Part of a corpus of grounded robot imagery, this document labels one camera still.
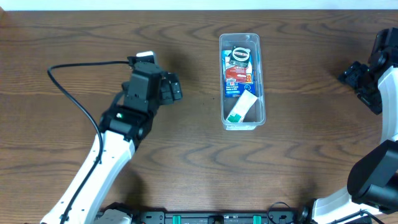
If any blue Kool Fever box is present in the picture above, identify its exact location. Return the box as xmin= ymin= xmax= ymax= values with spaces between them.
xmin=221 ymin=50 xmax=256 ymax=98

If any red small box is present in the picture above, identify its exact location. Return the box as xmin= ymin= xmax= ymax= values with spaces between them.
xmin=224 ymin=62 xmax=251 ymax=83

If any white green medicine box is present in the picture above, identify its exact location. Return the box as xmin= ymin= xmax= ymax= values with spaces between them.
xmin=226 ymin=90 xmax=258 ymax=123

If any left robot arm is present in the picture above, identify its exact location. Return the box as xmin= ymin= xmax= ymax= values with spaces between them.
xmin=41 ymin=51 xmax=183 ymax=223

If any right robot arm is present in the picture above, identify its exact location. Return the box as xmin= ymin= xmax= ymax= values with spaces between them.
xmin=297 ymin=27 xmax=397 ymax=223

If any clear plastic container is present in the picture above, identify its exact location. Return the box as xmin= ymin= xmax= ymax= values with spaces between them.
xmin=220 ymin=33 xmax=266 ymax=131

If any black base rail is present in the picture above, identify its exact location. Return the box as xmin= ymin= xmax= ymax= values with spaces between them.
xmin=94 ymin=210 xmax=308 ymax=224

